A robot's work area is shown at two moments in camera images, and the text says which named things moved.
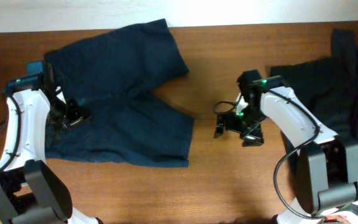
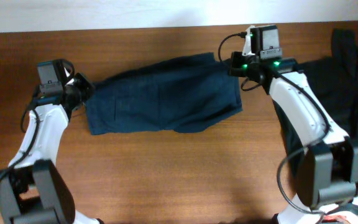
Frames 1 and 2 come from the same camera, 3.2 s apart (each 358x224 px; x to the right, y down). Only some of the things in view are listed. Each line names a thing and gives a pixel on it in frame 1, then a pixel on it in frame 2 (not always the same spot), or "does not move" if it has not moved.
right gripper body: x=252 y=116 → x=244 y=65
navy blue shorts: x=115 y=74 → x=184 y=94
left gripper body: x=69 y=114 → x=80 y=89
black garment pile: x=341 y=93 does not move
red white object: x=344 y=217 does not move
